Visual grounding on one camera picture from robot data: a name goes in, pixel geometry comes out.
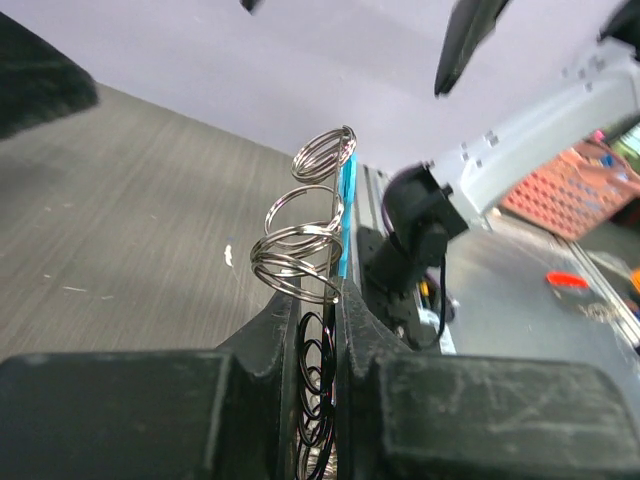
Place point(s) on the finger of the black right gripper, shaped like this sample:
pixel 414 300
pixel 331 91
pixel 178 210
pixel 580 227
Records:
pixel 470 22

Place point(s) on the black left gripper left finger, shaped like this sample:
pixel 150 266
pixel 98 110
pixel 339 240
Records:
pixel 225 413

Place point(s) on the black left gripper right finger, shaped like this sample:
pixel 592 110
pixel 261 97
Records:
pixel 403 414

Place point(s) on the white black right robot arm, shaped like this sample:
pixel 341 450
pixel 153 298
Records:
pixel 545 157

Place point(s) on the red plastic basket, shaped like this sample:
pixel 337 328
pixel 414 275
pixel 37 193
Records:
pixel 576 191

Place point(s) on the red tag on floor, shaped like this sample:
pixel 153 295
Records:
pixel 562 279

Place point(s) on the black floral pillow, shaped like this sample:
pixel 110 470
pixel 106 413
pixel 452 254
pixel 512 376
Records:
pixel 38 83

